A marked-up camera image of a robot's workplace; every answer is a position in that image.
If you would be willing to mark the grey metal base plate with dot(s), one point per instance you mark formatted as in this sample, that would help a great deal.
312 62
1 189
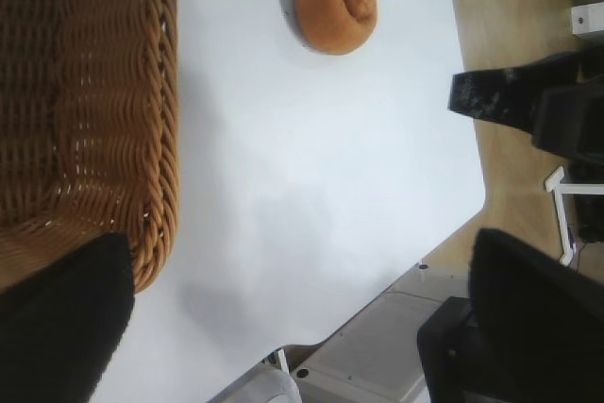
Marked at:
368 351

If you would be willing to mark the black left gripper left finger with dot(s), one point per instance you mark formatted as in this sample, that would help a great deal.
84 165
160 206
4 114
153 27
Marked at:
56 327

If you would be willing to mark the wrinkled orange fruit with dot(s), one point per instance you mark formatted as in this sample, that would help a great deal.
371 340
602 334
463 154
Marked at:
325 6

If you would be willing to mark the white metal frame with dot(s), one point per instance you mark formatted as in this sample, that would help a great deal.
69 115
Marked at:
563 223

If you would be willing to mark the brown woven wicker basket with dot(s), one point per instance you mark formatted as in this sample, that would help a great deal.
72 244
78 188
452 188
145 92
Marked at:
94 91

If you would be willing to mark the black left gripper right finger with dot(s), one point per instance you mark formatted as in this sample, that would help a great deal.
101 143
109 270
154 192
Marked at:
528 337

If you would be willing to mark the white box with hole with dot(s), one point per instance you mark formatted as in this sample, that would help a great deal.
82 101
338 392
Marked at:
590 21

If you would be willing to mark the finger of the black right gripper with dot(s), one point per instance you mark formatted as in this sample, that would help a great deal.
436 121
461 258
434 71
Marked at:
495 94
573 124

